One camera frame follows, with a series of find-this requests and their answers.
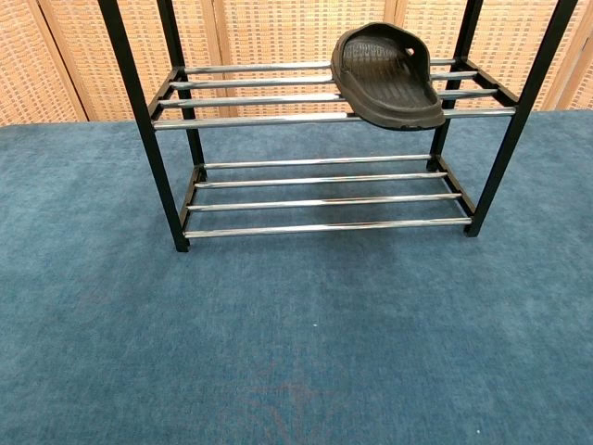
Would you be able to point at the woven bamboo folding screen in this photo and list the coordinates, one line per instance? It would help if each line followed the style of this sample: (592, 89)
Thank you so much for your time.
(287, 32)

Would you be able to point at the blue carpet mat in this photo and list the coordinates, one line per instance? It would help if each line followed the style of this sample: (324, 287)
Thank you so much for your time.
(296, 334)

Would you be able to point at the black chrome shoe rack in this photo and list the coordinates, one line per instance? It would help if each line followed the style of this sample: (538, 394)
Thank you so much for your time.
(142, 116)

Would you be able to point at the black rubber slipper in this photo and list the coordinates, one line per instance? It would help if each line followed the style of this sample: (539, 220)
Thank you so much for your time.
(389, 88)

